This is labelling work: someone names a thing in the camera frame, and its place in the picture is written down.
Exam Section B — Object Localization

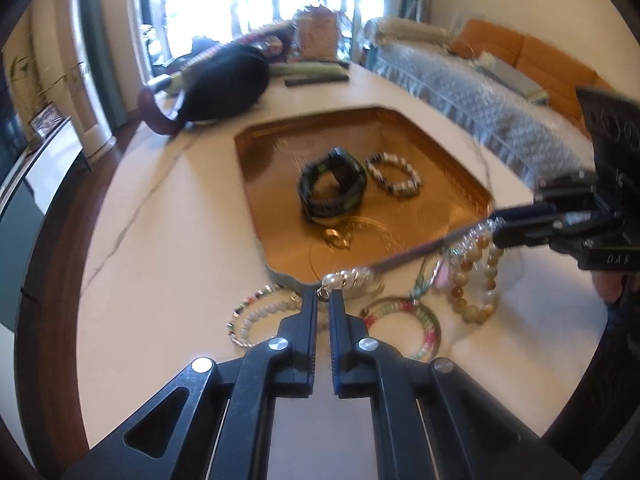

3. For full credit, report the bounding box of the gold metal tray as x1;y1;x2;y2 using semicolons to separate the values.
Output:
234;105;497;287

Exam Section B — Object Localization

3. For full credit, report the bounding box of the small photo frame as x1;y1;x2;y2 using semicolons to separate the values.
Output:
28;102;66;139

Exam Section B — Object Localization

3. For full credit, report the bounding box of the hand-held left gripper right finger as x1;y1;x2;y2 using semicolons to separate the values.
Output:
329;289;591;480

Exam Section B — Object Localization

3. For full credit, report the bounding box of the pink and green bracelet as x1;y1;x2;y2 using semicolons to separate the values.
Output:
360;296;443;362

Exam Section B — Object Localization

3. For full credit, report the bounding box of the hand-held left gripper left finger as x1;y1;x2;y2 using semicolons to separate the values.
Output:
60;290;320;480

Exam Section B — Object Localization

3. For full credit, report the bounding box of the white and grey TV cabinet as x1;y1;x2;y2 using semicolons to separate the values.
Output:
0;115;92;332

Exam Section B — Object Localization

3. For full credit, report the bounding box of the orange sofa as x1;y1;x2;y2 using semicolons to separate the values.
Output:
449;19;617;137

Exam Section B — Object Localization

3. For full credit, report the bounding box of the striped strap bag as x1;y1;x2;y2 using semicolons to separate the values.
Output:
165;21;293;83

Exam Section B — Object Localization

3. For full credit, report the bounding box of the brown paper bag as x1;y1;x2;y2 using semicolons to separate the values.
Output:
292;6;342;62

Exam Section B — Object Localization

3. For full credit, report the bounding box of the thin multicolour bracelet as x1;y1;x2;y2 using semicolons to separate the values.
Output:
227;282;292;347

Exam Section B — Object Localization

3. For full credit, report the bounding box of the television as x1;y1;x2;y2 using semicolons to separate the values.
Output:
0;35;42;188

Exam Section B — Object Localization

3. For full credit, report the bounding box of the pearl bracelet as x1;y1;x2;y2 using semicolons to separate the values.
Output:
320;267;377;295

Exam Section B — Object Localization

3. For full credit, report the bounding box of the yellow bead bracelet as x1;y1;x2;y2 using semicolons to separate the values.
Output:
446;239;505;324

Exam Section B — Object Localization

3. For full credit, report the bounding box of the person's right hand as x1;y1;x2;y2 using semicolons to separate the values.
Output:
591;270;626;306

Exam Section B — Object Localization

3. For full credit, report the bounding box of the clear bead bracelet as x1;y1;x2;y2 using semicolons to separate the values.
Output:
452;225;496;261

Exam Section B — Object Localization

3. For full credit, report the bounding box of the purple bag handle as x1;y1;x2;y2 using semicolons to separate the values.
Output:
137;77;192;137

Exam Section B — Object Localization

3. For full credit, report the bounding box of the black fabric bag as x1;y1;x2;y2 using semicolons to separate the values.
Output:
177;44;272;124

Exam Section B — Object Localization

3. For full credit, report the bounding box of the black and green watch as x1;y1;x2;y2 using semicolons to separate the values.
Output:
297;147;366;221

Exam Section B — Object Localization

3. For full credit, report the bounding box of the black remote control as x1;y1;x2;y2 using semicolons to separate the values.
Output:
284;72;350;87

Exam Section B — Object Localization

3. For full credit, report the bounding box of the black and white bead bracelet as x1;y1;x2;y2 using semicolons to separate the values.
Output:
365;152;423;198

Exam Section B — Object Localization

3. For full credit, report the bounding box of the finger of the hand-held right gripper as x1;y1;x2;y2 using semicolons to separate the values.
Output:
492;227;552;249
487;203;556;229

